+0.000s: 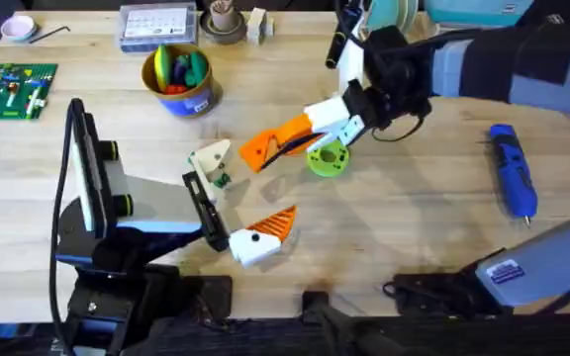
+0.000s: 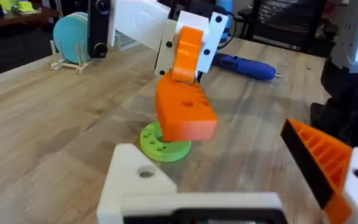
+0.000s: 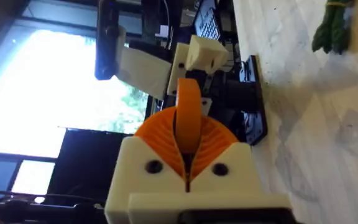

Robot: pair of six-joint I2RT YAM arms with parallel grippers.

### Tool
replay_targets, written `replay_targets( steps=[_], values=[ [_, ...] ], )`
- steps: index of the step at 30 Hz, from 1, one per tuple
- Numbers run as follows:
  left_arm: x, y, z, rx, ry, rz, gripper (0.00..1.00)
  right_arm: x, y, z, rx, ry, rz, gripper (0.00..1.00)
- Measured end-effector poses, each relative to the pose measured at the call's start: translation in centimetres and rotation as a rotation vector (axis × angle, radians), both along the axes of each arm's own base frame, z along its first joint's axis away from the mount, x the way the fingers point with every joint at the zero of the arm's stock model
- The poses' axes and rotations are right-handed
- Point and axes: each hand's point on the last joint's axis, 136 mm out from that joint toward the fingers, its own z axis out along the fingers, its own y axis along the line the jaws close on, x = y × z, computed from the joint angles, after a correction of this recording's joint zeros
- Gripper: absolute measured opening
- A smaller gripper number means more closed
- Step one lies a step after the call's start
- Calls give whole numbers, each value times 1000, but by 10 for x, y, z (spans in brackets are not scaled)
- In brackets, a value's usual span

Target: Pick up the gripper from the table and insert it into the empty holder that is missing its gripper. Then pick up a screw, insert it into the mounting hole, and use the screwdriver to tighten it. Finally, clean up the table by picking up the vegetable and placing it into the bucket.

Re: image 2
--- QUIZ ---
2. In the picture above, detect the white orange left gripper right finger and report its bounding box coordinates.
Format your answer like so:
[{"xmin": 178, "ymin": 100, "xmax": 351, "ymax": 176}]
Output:
[{"xmin": 280, "ymin": 118, "xmax": 358, "ymax": 224}]

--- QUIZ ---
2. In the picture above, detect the bare white left gripper left finger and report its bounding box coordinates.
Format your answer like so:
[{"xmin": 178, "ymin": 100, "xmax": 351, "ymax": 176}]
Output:
[{"xmin": 96, "ymin": 142, "xmax": 178, "ymax": 224}]

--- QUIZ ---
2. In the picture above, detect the blue electric screwdriver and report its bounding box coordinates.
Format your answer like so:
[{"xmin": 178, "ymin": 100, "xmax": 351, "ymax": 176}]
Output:
[{"xmin": 211, "ymin": 52, "xmax": 285, "ymax": 82}]

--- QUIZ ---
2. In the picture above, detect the green disc with holes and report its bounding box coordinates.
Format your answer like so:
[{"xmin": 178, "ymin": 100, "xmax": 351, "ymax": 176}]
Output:
[{"xmin": 139, "ymin": 121, "xmax": 193, "ymax": 163}]

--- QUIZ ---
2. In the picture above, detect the blue cylindrical container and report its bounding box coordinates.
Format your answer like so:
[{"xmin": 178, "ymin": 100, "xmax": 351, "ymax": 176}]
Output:
[{"xmin": 215, "ymin": 0, "xmax": 234, "ymax": 43}]

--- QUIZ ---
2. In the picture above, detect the black mesh chair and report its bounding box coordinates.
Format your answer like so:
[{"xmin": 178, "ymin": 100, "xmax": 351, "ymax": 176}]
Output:
[{"xmin": 237, "ymin": 0, "xmax": 328, "ymax": 53}]

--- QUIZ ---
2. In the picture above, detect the teal plate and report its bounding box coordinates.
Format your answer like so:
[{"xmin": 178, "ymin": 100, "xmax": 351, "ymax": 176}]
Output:
[{"xmin": 52, "ymin": 11, "xmax": 89, "ymax": 65}]

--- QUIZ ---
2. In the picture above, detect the small wooden peg rack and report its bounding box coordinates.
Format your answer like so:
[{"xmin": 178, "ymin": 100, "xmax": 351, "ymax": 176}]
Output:
[{"xmin": 49, "ymin": 39, "xmax": 92, "ymax": 75}]

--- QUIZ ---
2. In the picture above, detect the yellow green block heap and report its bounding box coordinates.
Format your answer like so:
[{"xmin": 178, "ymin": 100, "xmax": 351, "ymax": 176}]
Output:
[{"xmin": 0, "ymin": 0, "xmax": 37, "ymax": 14}]

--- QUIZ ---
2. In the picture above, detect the brown wooden side table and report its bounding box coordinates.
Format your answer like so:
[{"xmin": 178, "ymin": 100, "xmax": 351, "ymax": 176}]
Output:
[{"xmin": 0, "ymin": 5, "xmax": 60, "ymax": 30}]

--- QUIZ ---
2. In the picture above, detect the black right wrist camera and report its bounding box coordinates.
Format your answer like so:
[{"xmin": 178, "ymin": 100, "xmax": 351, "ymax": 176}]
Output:
[{"xmin": 86, "ymin": 0, "xmax": 112, "ymax": 59}]

